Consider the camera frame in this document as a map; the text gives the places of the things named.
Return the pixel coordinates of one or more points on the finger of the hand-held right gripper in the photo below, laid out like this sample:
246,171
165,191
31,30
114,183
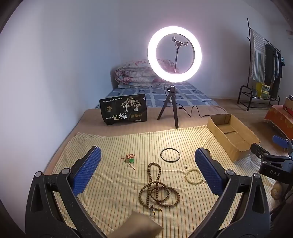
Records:
280,140
258,148

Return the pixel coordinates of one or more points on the person's right hand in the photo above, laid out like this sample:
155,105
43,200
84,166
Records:
277,190

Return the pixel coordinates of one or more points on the folded floral quilt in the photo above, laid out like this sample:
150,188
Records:
135,74

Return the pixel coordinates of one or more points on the orange cloth covered furniture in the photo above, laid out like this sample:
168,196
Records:
280,116

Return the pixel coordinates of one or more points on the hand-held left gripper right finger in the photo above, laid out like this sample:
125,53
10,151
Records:
207,169

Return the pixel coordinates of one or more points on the black tripod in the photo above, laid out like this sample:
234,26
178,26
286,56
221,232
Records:
170,103

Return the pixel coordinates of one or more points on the black printed bag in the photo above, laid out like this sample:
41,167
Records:
124,109

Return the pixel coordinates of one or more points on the striped towel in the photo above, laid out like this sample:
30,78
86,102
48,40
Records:
257,57

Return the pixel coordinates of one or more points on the thin dark bangle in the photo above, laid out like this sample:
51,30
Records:
161,155

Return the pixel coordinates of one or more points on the blue checked bed sheet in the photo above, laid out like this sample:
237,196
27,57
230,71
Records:
187,93

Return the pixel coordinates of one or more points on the black phone holder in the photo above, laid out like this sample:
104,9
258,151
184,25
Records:
180,42

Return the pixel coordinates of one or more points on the tan cardboard piece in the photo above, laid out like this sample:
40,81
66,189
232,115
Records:
137,225

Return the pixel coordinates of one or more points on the yellow box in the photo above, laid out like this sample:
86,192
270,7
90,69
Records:
262,90

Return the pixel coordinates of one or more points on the dark hanging clothes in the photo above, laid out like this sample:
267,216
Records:
272,64

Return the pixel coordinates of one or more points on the black clothes rack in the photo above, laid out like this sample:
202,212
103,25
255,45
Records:
248,45

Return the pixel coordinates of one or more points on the cardboard box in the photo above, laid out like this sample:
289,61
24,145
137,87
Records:
231,135

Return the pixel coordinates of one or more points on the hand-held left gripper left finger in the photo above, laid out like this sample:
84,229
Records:
88,169

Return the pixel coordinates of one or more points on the yellow striped cloth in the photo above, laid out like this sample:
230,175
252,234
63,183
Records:
114,183

